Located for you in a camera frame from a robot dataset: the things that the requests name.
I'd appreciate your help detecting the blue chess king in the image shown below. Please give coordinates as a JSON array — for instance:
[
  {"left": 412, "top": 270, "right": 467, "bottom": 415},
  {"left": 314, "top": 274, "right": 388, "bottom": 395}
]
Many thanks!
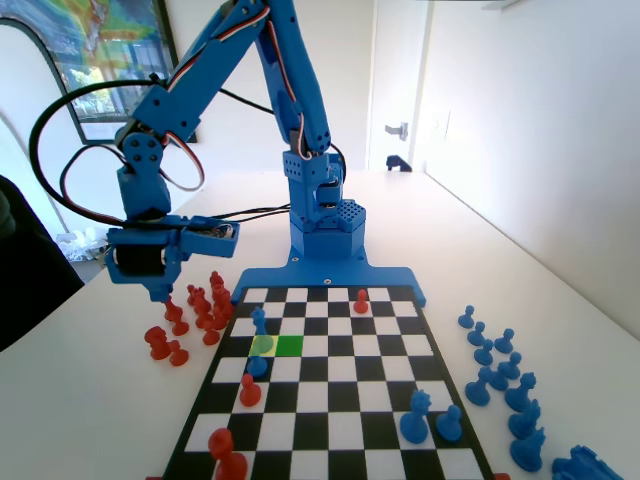
[{"left": 248, "top": 306, "right": 276, "bottom": 356}]

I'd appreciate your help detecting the red chess bishop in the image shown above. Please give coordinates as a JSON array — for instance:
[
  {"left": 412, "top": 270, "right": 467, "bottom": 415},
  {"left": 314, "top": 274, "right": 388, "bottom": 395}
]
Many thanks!
[{"left": 193, "top": 287, "right": 215, "bottom": 330}]

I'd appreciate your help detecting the large red chess piece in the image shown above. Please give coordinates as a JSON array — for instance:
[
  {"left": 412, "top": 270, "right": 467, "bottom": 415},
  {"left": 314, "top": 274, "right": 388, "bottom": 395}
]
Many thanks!
[{"left": 143, "top": 325, "right": 172, "bottom": 362}]

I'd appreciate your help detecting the blue chess queen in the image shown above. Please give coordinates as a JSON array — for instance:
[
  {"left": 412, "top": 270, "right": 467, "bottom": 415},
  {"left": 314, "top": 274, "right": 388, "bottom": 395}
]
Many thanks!
[{"left": 398, "top": 388, "right": 432, "bottom": 445}]

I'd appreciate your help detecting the tall blue chess piece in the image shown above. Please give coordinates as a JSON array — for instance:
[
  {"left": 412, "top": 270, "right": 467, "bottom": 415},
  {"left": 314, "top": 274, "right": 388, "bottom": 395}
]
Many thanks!
[
  {"left": 509, "top": 427, "right": 547, "bottom": 473},
  {"left": 507, "top": 398, "right": 542, "bottom": 441},
  {"left": 503, "top": 371, "right": 539, "bottom": 414}
]

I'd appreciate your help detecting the blue chess rook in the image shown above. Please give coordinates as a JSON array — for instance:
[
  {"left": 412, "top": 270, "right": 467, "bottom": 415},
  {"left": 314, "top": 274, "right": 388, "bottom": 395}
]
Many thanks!
[{"left": 551, "top": 444, "right": 626, "bottom": 480}]

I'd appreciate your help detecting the crumpled white paper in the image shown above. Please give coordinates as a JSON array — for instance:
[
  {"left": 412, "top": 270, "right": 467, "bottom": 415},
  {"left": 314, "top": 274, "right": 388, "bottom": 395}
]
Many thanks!
[{"left": 54, "top": 227, "right": 109, "bottom": 263}]

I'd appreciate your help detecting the black chair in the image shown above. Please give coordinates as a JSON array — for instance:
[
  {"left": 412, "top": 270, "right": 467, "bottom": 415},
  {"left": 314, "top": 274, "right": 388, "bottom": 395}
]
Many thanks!
[{"left": 0, "top": 173, "right": 85, "bottom": 354}]

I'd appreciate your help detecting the black and white chessboard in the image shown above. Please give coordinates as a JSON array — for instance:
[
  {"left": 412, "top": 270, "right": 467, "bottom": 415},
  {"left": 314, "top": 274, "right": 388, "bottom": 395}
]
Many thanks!
[{"left": 160, "top": 284, "right": 497, "bottom": 480}]

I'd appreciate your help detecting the dark framed poster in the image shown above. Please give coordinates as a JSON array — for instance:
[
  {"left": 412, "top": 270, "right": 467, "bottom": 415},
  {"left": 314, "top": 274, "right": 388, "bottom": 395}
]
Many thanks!
[{"left": 0, "top": 0, "right": 198, "bottom": 147}]

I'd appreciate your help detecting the white door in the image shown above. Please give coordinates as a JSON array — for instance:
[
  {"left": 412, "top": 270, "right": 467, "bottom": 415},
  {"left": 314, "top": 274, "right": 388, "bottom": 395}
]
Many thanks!
[{"left": 367, "top": 0, "right": 432, "bottom": 174}]

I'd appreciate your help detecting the red white black servo wire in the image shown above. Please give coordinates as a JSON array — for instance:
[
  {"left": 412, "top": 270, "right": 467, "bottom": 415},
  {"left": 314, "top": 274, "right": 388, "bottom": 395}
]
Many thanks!
[
  {"left": 59, "top": 143, "right": 130, "bottom": 225},
  {"left": 259, "top": 14, "right": 311, "bottom": 161},
  {"left": 158, "top": 129, "right": 207, "bottom": 194}
]

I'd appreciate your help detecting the blue base plate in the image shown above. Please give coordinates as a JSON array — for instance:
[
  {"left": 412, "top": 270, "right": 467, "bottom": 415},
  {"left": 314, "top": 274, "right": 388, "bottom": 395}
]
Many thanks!
[{"left": 231, "top": 248, "right": 429, "bottom": 309}]

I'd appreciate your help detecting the black camera cable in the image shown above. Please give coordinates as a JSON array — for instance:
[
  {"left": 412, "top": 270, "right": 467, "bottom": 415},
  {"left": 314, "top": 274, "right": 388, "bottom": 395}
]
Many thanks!
[{"left": 28, "top": 74, "right": 276, "bottom": 227}]

